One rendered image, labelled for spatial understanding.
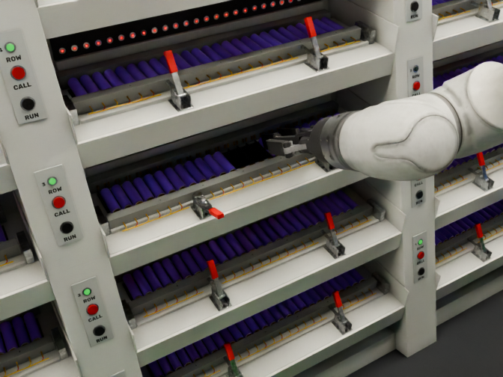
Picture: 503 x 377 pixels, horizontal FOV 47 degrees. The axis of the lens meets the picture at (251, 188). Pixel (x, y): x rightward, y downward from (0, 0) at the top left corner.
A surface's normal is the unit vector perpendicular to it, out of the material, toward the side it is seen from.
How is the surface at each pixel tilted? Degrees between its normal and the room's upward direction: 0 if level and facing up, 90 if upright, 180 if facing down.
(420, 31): 90
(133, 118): 17
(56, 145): 90
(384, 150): 86
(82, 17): 107
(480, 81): 42
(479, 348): 0
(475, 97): 59
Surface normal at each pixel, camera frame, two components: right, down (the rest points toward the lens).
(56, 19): 0.51, 0.54
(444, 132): 0.40, -0.04
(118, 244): 0.00, -0.78
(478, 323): -0.15, -0.90
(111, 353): 0.48, 0.29
